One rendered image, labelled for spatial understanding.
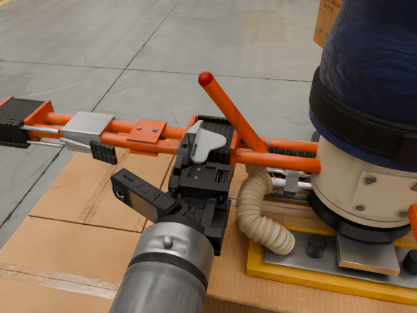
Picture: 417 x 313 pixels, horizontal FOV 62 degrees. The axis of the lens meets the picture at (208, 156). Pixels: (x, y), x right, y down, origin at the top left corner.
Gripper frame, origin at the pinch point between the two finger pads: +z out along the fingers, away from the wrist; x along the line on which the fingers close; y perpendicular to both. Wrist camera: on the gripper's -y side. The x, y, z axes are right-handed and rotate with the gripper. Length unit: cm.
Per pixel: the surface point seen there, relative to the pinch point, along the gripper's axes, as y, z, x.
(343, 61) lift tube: 18.5, -5.9, 18.2
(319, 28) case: 37, 174, -38
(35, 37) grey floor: -254, 305, -110
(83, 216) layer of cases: -44, 24, -54
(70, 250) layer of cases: -42, 10, -54
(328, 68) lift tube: 17.5, -3.5, 16.2
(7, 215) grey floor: -119, 59, -108
